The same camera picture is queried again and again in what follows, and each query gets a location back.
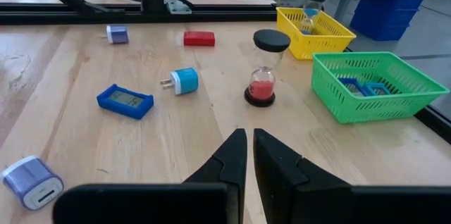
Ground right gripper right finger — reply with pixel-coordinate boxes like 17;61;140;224
253;127;353;224

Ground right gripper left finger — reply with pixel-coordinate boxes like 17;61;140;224
183;127;247;224

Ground yellow plastic basket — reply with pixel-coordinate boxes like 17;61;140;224
276;6;357;61

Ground teal digital thermometer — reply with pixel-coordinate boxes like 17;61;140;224
364;82;392;97

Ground red digital thermometer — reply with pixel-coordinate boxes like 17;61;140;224
183;30;216;47

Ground purple plug charger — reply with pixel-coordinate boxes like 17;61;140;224
1;155;65;211
104;24;130;45

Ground green plastic basket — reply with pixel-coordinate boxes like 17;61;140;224
310;51;451;125

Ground blue plastic crates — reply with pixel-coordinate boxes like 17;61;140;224
349;0;431;42

